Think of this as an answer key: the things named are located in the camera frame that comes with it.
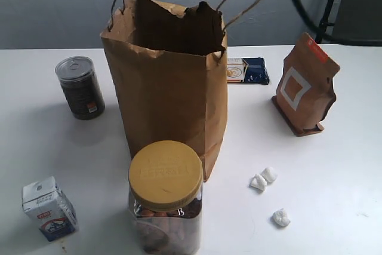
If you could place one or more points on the plastic jar yellow lid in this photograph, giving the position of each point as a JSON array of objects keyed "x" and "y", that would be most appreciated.
[{"x": 165, "y": 200}]

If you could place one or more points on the white blue milk carton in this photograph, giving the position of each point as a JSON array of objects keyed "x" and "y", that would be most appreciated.
[{"x": 48, "y": 207}]

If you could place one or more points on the brown stand-up coffee pouch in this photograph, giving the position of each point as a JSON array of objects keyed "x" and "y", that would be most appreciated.
[{"x": 305, "y": 92}]

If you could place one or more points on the navy blue flat packet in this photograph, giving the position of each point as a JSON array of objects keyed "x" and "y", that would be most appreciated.
[{"x": 247, "y": 71}]

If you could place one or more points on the white backdrop cloth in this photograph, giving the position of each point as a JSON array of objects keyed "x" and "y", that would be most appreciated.
[{"x": 78, "y": 23}]

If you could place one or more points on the brown paper bag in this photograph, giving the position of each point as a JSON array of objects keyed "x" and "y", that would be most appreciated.
[{"x": 168, "y": 64}]

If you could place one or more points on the white foam piece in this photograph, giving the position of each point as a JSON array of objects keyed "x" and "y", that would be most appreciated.
[
  {"x": 269, "y": 174},
  {"x": 258, "y": 182},
  {"x": 280, "y": 217}
]

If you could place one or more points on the dark tin can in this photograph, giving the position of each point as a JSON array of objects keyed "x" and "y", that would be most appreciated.
[{"x": 80, "y": 86}]

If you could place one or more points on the black metal stand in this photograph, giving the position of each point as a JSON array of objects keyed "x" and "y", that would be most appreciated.
[{"x": 325, "y": 23}]

